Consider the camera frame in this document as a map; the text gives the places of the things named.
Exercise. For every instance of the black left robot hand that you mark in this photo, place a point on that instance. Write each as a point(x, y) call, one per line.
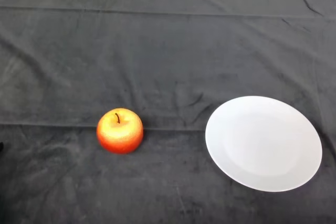
point(1, 147)

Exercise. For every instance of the red yellow apple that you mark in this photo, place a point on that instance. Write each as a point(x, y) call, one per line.
point(119, 137)

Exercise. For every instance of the black cloth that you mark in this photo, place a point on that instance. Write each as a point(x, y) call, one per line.
point(157, 51)

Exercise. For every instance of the white round plate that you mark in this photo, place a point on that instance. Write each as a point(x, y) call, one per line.
point(262, 145)

